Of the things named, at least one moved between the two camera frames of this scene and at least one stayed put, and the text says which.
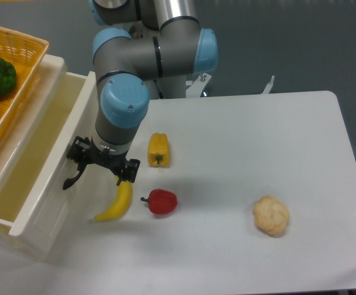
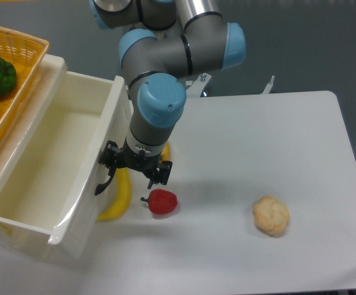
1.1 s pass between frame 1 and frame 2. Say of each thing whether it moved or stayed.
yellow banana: stayed
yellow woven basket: stayed
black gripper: moved
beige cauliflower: stayed
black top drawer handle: moved
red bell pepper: stayed
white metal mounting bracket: stayed
